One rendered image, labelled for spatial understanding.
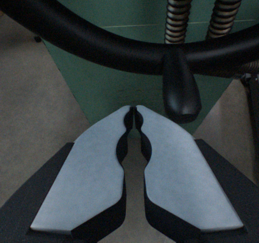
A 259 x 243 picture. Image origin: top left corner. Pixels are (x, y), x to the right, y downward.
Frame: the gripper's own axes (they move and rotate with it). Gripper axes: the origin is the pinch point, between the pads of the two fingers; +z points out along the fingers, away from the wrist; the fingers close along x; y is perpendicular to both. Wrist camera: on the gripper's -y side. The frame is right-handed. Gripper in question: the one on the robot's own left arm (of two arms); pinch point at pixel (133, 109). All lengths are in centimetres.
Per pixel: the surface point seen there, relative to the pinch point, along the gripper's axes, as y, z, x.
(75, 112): 41, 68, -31
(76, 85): 12.7, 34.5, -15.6
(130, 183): 59, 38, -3
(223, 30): -2.9, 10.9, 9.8
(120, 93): 15.9, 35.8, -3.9
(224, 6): -5.2, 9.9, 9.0
